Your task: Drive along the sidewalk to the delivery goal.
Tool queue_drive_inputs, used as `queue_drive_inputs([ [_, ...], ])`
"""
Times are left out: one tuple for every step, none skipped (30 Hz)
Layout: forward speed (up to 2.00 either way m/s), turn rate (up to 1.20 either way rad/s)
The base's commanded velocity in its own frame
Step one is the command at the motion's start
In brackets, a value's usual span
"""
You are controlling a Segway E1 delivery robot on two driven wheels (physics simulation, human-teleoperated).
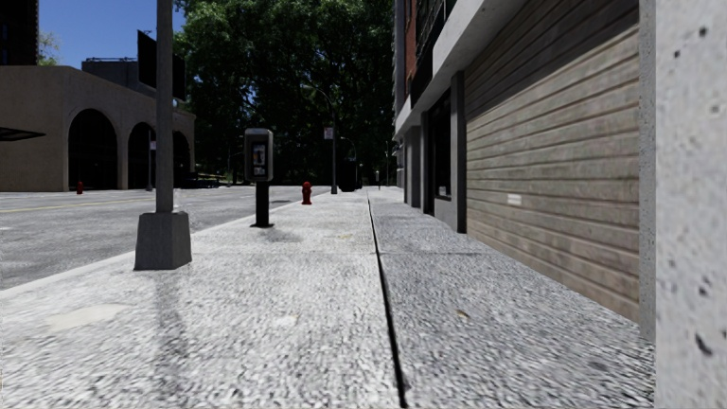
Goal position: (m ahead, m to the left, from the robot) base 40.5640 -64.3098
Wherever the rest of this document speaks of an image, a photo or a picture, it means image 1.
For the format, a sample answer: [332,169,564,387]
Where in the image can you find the dark bin or box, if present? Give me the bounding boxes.
[338,157,359,193]

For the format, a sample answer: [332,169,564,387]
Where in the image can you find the trees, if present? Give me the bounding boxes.
[173,0,397,187]

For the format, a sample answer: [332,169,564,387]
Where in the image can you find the red brick building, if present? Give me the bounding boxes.
[404,0,418,98]

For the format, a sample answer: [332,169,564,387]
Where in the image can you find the pale concrete building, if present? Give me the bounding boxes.
[393,0,727,409]

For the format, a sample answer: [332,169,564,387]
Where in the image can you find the grey pole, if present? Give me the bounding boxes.
[146,129,157,192]

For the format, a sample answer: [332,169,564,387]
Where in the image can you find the tan arched building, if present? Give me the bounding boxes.
[0,57,197,193]

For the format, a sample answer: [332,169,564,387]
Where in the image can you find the dark building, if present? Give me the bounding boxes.
[0,0,41,67]

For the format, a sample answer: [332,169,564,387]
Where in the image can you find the white box on a post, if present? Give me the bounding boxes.
[243,127,275,229]

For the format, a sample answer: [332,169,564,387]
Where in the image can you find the sign on a post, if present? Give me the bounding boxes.
[133,0,193,272]

